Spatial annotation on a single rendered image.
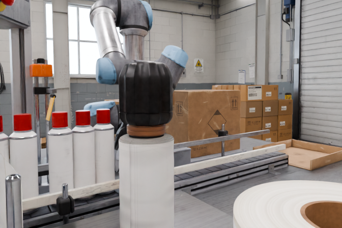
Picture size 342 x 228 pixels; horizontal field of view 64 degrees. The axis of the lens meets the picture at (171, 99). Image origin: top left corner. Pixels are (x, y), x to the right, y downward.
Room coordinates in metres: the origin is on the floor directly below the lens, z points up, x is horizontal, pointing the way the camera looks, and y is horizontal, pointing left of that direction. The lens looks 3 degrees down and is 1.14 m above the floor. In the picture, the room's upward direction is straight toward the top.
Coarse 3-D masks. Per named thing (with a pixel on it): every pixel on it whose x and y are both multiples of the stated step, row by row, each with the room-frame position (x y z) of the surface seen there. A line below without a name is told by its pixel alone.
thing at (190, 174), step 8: (272, 152) 1.06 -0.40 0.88; (280, 152) 1.06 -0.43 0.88; (240, 160) 0.94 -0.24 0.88; (248, 160) 0.94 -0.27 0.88; (256, 160) 0.95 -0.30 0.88; (208, 168) 0.85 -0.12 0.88; (216, 168) 0.85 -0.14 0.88; (224, 168) 0.85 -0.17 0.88; (176, 176) 0.79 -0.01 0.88; (184, 176) 0.78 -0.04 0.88; (192, 176) 0.78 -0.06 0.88; (112, 192) 0.66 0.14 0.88; (88, 200) 0.62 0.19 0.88; (96, 200) 0.62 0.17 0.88; (40, 208) 0.58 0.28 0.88; (48, 208) 0.58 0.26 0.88; (24, 216) 0.54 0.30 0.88; (32, 216) 0.54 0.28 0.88
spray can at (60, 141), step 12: (60, 120) 0.60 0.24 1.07; (48, 132) 0.60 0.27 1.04; (60, 132) 0.59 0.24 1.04; (72, 132) 0.62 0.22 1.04; (48, 144) 0.59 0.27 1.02; (60, 144) 0.59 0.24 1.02; (72, 144) 0.62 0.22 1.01; (48, 156) 0.60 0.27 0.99; (60, 156) 0.59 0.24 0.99; (72, 156) 0.61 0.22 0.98; (60, 168) 0.59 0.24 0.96; (72, 168) 0.61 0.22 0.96; (60, 180) 0.59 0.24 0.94; (72, 180) 0.61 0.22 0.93
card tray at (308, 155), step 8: (272, 144) 1.27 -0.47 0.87; (280, 144) 1.31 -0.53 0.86; (288, 144) 1.35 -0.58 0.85; (296, 144) 1.34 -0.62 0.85; (304, 144) 1.31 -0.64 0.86; (312, 144) 1.28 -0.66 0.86; (320, 144) 1.25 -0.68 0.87; (288, 152) 1.24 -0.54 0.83; (296, 152) 1.24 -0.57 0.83; (304, 152) 1.24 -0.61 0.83; (312, 152) 1.24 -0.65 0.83; (320, 152) 1.24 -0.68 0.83; (328, 152) 1.22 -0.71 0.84; (336, 152) 1.09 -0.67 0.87; (296, 160) 1.11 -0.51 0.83; (304, 160) 1.11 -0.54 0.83; (312, 160) 0.99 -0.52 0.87; (320, 160) 1.02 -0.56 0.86; (328, 160) 1.06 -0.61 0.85; (336, 160) 1.10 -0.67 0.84; (304, 168) 1.00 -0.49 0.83; (312, 168) 0.99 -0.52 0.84
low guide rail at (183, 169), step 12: (228, 156) 0.87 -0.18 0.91; (240, 156) 0.90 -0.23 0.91; (252, 156) 0.93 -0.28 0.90; (180, 168) 0.75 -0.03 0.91; (192, 168) 0.78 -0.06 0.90; (60, 192) 0.58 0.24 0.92; (72, 192) 0.59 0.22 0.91; (84, 192) 0.60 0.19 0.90; (96, 192) 0.62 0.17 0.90; (24, 204) 0.53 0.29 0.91; (36, 204) 0.55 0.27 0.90; (48, 204) 0.56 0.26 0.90
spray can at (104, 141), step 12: (108, 120) 0.67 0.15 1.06; (96, 132) 0.65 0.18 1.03; (108, 132) 0.66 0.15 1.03; (96, 144) 0.65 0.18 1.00; (108, 144) 0.66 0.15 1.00; (96, 156) 0.65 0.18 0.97; (108, 156) 0.66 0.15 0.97; (96, 168) 0.65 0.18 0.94; (108, 168) 0.65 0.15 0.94; (96, 180) 0.65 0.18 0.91; (108, 180) 0.65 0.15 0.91; (108, 192) 0.65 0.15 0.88
